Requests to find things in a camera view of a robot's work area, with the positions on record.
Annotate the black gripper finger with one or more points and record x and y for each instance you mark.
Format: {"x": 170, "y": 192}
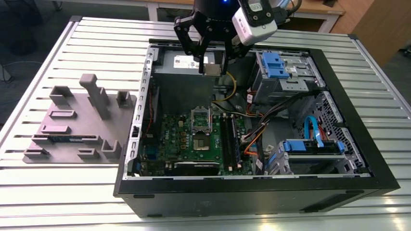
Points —
{"x": 183, "y": 41}
{"x": 231, "y": 51}

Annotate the silver CPU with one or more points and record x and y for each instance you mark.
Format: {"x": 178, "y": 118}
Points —
{"x": 214, "y": 70}

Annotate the CPU socket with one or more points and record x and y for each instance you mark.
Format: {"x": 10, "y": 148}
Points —
{"x": 202, "y": 142}

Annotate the blue plastic bay latch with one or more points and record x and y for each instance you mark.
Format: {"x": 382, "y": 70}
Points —
{"x": 272, "y": 65}

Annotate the grey power supply unit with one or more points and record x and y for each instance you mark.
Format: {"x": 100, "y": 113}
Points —
{"x": 183, "y": 91}

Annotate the metal drive cage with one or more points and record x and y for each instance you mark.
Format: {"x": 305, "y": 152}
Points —
{"x": 293, "y": 85}

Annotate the wooden desk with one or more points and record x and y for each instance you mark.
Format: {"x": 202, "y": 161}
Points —
{"x": 321, "y": 9}

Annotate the black RAM slot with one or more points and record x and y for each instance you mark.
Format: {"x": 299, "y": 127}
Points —
{"x": 234, "y": 142}
{"x": 226, "y": 142}
{"x": 230, "y": 142}

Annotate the green Dell motherboard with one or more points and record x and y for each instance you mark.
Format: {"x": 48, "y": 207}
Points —
{"x": 174, "y": 144}

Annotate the hard disk in blue carrier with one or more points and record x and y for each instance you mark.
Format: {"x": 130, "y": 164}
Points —
{"x": 297, "y": 146}

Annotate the grey parts rack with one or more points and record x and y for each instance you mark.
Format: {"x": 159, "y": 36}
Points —
{"x": 83, "y": 120}

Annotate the wooden cabinet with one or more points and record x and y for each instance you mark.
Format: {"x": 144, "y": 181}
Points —
{"x": 379, "y": 29}

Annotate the empty blue disk carrier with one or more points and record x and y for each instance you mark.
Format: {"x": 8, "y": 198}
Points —
{"x": 272, "y": 163}

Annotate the graphics card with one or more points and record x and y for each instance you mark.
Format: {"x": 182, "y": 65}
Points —
{"x": 195, "y": 167}

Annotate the black chair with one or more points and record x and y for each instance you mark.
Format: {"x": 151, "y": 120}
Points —
{"x": 22, "y": 29}

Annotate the metal disk bay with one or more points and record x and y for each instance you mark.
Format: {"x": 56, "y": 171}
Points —
{"x": 321, "y": 157}

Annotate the black PC case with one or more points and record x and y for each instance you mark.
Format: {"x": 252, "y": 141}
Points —
{"x": 224, "y": 192}

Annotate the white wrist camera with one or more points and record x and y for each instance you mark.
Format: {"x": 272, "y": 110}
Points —
{"x": 254, "y": 26}

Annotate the white frame table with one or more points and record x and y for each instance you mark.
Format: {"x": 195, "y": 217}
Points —
{"x": 152, "y": 14}

